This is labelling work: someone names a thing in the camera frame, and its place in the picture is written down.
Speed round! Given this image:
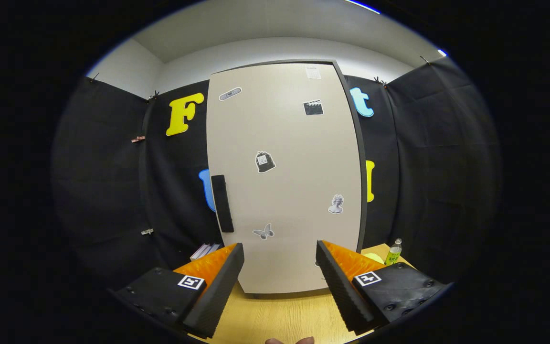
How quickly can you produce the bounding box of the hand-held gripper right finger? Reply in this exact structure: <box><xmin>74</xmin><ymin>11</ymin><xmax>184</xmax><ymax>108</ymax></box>
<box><xmin>315</xmin><ymin>239</ymin><xmax>449</xmax><ymax>335</ymax></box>

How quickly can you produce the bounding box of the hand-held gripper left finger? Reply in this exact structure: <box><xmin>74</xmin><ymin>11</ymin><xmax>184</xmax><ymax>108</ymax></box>
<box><xmin>113</xmin><ymin>242</ymin><xmax>245</xmax><ymax>339</ymax></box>

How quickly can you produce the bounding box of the black cabinet door handle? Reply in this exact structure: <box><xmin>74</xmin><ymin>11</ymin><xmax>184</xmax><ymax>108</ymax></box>
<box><xmin>211</xmin><ymin>174</ymin><xmax>235</xmax><ymax>233</ymax></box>

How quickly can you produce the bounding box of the grey shoe cabinet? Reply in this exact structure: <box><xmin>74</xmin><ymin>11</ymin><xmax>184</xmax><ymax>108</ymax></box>
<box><xmin>208</xmin><ymin>59</ymin><xmax>369</xmax><ymax>299</ymax></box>

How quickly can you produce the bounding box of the beige shoe cabinet door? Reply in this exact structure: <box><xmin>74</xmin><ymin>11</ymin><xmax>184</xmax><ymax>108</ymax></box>
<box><xmin>206</xmin><ymin>62</ymin><xmax>364</xmax><ymax>294</ymax></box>

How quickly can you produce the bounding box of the green drink bottle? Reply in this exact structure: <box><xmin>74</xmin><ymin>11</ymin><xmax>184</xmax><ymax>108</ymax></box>
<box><xmin>384</xmin><ymin>238</ymin><xmax>403</xmax><ymax>267</ymax></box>

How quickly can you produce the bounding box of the black backdrop cloth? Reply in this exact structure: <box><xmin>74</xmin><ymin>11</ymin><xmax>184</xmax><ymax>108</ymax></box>
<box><xmin>51</xmin><ymin>56</ymin><xmax>504</xmax><ymax>292</ymax></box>

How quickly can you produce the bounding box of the long ceiling light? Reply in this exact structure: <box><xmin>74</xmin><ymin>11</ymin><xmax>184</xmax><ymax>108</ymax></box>
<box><xmin>343</xmin><ymin>0</ymin><xmax>381</xmax><ymax>15</ymax></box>

